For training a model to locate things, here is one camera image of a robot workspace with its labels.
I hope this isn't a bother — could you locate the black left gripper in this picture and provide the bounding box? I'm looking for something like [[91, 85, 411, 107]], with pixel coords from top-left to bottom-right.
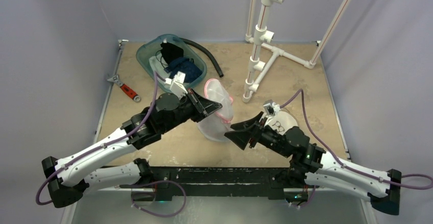
[[161, 87, 222, 133]]

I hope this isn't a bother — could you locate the pink-trimmed white laundry bag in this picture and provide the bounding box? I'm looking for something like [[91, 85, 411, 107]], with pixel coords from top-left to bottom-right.
[[198, 78, 234, 142]]

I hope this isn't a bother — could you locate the black bra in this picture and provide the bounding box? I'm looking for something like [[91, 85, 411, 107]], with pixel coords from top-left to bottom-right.
[[159, 42, 203, 83]]

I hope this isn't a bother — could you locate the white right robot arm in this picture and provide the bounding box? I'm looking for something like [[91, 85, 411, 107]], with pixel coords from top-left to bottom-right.
[[224, 112, 402, 215]]

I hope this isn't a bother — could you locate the white cloth in basin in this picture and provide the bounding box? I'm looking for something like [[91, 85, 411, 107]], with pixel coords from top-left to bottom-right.
[[149, 54, 171, 79]]

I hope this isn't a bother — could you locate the white PVC pipe rack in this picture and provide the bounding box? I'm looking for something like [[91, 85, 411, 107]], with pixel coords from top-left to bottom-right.
[[242, 0, 351, 103]]

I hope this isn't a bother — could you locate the teal plastic basin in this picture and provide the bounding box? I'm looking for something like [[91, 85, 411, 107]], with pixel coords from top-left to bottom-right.
[[136, 34, 207, 92]]

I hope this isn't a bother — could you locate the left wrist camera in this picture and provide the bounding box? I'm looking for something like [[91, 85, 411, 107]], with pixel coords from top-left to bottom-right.
[[164, 71, 187, 98]]

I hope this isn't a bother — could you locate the black rubber hose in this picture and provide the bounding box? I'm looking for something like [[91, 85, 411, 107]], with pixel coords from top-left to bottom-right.
[[179, 37, 225, 79]]

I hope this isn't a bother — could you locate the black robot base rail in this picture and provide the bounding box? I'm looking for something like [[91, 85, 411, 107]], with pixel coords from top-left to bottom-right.
[[121, 166, 311, 203]]

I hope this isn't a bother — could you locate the red-handled adjustable wrench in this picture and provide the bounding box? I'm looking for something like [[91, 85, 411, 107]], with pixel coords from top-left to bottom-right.
[[106, 74, 141, 103]]

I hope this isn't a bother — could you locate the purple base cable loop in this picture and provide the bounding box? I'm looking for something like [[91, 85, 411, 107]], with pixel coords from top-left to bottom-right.
[[131, 180, 187, 218]]

